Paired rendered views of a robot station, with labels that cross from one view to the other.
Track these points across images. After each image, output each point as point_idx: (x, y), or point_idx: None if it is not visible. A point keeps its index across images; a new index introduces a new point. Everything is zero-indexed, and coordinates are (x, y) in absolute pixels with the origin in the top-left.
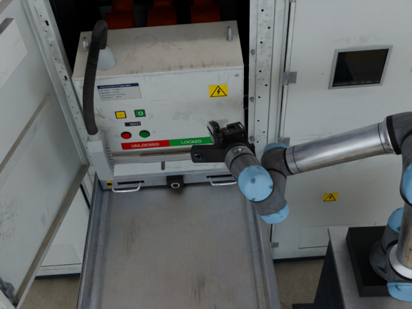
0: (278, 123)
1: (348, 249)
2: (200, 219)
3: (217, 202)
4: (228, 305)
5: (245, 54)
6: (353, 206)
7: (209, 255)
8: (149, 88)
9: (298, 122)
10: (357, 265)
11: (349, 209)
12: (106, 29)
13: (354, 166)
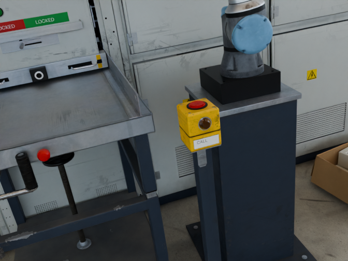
0: (123, 20)
1: (204, 88)
2: (65, 90)
3: (81, 81)
4: (95, 116)
5: (99, 33)
6: None
7: (74, 101)
8: None
9: (139, 14)
10: (212, 82)
11: None
12: None
13: (198, 63)
